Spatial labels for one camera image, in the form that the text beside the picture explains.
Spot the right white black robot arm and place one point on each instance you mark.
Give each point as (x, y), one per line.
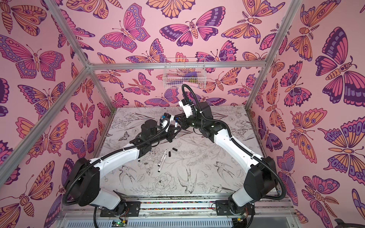
(262, 180)

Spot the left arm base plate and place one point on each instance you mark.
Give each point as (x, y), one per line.
(126, 209)

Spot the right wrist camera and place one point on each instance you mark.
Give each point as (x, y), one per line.
(187, 107)

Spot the white wire basket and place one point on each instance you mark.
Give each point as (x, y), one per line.
(189, 71)

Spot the aluminium rail base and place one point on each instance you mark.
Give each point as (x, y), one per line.
(185, 212)

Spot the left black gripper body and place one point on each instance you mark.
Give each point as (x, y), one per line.
(158, 136)

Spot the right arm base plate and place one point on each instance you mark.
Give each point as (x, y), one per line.
(228, 208)

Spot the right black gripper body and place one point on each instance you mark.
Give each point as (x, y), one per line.
(184, 122)

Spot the small green circuit board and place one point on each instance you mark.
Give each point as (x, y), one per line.
(119, 224)

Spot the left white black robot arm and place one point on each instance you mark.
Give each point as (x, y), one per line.
(83, 184)

